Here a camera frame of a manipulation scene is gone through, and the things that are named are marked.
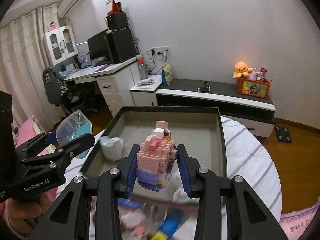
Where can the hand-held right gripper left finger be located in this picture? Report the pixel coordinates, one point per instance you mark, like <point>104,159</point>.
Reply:
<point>131,177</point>

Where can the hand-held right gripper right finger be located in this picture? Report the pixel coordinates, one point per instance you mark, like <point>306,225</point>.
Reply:
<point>185,172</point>

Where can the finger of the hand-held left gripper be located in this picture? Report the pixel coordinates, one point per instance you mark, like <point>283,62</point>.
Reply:
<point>52,137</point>
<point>75,146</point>

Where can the clear container with blue lid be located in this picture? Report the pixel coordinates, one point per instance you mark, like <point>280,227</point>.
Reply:
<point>75,127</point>

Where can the pink building block figure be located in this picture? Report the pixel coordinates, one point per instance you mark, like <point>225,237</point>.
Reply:
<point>152,155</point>

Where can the pink box with black rim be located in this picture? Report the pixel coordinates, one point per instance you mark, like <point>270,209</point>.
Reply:
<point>195,135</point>

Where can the person's left hand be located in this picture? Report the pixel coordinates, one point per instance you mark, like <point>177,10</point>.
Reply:
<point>17,213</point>

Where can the white plastic cup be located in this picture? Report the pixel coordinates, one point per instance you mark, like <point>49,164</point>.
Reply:
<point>110,150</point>

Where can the loose coloured toy blocks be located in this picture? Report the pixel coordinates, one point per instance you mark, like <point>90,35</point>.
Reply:
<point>132,218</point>

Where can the black office chair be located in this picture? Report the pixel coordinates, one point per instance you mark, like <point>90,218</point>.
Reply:
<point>82,100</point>

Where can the blue plastic toy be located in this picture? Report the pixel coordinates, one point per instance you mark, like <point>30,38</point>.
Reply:
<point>172,221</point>

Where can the grey patterned jacket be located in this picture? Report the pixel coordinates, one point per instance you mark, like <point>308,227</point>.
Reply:
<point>53,85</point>

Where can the white desk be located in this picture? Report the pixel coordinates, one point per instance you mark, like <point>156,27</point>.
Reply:
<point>117,97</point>

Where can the cream curtain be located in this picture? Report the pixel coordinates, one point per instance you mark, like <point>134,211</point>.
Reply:
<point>22,62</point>

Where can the white bedside cabinet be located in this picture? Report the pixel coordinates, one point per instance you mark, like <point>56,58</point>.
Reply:
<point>142,97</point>

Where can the blue white box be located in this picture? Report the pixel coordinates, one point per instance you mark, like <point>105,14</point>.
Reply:
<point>83,60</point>

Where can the white glass door cabinet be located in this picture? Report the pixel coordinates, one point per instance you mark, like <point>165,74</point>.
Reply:
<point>57,52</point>

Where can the black handheld device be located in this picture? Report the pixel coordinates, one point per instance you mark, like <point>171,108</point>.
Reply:
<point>204,87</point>

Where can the black white low bench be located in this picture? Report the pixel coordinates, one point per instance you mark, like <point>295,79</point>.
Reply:
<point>225,90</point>

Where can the papers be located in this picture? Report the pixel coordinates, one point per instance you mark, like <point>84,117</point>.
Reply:
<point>146,82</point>

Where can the blue yellow snack bag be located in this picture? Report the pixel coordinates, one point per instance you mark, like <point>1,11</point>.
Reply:
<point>167,75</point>

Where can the black monitor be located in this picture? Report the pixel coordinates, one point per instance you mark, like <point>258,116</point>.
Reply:
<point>97,45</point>

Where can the clear bottle with orange lid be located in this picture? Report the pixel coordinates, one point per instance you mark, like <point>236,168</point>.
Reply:
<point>142,68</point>

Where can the black floor scale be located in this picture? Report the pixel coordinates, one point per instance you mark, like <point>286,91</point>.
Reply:
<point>282,133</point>

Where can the orange storage box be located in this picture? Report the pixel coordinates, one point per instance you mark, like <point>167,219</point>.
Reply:
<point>252,88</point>

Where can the small doll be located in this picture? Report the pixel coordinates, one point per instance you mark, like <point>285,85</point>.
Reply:
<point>53,26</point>

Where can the large black speaker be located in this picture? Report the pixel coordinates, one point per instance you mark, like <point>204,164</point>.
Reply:
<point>122,46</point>

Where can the orange octopus plush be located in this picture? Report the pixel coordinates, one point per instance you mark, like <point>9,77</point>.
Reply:
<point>241,68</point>

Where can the purple plush toy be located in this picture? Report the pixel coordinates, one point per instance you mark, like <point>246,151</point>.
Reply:
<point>254,73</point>

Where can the pink printed cloth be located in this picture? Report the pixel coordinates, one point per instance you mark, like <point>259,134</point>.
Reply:
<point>300,222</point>

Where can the small wooden ornament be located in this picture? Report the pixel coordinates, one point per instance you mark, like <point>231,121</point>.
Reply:
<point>109,25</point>

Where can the red card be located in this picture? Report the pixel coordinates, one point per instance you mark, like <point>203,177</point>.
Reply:
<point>263,70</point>

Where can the small black speaker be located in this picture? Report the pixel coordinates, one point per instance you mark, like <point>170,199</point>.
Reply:
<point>117,21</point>

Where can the white air conditioner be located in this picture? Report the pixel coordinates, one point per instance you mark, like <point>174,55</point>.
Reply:
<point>71,2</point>

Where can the red star ornament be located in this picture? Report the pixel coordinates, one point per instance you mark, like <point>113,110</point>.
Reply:
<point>115,7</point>

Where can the white wall outlet strip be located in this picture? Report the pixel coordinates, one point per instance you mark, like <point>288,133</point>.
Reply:
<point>160,50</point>

